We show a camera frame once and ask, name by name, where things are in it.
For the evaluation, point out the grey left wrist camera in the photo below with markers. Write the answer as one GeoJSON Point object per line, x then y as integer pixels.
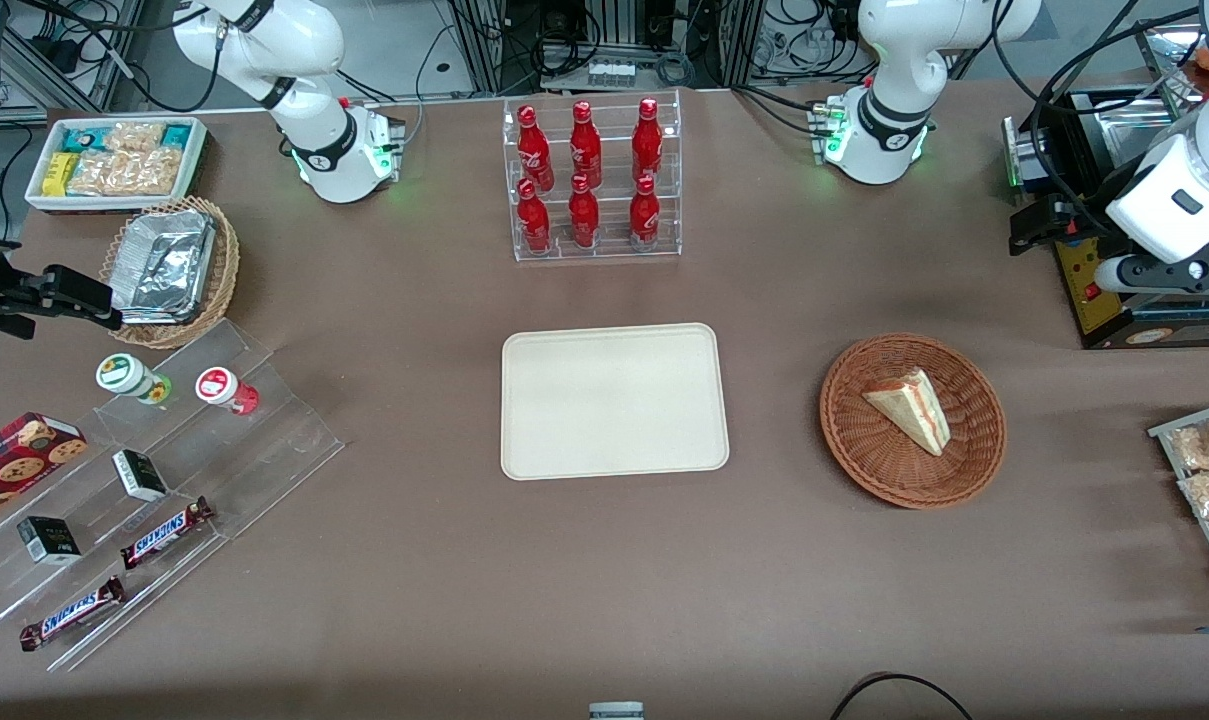
{"type": "Point", "coordinates": [1112, 275]}

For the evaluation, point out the clear acrylic bottle rack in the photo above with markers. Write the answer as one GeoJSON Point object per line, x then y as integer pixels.
{"type": "Point", "coordinates": [614, 245]}

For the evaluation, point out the beige plastic tray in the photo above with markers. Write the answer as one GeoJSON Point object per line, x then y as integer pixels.
{"type": "Point", "coordinates": [614, 400]}

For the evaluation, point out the grey metal box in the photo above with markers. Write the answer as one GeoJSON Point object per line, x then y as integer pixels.
{"type": "Point", "coordinates": [1019, 150]}

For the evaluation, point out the small black box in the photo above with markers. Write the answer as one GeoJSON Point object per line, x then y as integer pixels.
{"type": "Point", "coordinates": [49, 540]}
{"type": "Point", "coordinates": [139, 475]}

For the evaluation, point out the light wicker basket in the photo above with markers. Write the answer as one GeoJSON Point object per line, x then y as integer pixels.
{"type": "Point", "coordinates": [226, 270]}

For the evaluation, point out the red lid jar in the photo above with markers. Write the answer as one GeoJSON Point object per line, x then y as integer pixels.
{"type": "Point", "coordinates": [219, 386]}

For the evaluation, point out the brown wicker basket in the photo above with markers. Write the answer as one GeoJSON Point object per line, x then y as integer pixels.
{"type": "Point", "coordinates": [864, 460]}

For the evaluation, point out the green lid jar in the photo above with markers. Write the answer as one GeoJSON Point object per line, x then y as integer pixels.
{"type": "Point", "coordinates": [124, 373]}

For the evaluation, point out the white plastic bin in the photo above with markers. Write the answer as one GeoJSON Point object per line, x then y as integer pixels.
{"type": "Point", "coordinates": [196, 165]}

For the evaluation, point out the Snickers bar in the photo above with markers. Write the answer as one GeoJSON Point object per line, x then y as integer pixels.
{"type": "Point", "coordinates": [167, 533]}
{"type": "Point", "coordinates": [71, 613]}

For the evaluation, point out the black food warmer cabinet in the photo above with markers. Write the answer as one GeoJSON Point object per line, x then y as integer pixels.
{"type": "Point", "coordinates": [1076, 285]}

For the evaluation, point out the stack of foil trays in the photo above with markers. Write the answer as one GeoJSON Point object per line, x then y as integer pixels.
{"type": "Point", "coordinates": [164, 265]}

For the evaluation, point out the teal snack pack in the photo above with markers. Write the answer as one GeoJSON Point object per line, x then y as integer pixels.
{"type": "Point", "coordinates": [177, 135]}
{"type": "Point", "coordinates": [84, 138]}

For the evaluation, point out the red cola bottle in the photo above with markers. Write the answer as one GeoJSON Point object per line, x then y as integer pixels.
{"type": "Point", "coordinates": [645, 212]}
{"type": "Point", "coordinates": [532, 145]}
{"type": "Point", "coordinates": [584, 215]}
{"type": "Point", "coordinates": [585, 145]}
{"type": "Point", "coordinates": [534, 220]}
{"type": "Point", "coordinates": [647, 140]}

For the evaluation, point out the red plaid cookie box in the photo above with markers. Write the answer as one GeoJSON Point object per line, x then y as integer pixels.
{"type": "Point", "coordinates": [14, 465]}

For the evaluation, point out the white power strip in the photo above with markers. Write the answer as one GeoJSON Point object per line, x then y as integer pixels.
{"type": "Point", "coordinates": [611, 72]}

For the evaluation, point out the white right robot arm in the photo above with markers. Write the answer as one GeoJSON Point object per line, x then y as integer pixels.
{"type": "Point", "coordinates": [334, 150]}

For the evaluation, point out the yellow snack pack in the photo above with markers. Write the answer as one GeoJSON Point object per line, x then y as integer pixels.
{"type": "Point", "coordinates": [59, 173]}

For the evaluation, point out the triangular sandwich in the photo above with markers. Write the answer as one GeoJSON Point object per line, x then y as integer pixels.
{"type": "Point", "coordinates": [914, 410]}

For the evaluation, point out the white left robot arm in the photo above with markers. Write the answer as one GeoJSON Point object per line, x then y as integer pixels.
{"type": "Point", "coordinates": [879, 130]}

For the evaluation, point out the small grey block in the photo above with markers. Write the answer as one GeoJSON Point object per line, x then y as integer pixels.
{"type": "Point", "coordinates": [616, 711]}

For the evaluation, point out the clear acrylic stepped stand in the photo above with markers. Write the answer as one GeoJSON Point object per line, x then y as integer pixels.
{"type": "Point", "coordinates": [264, 440]}

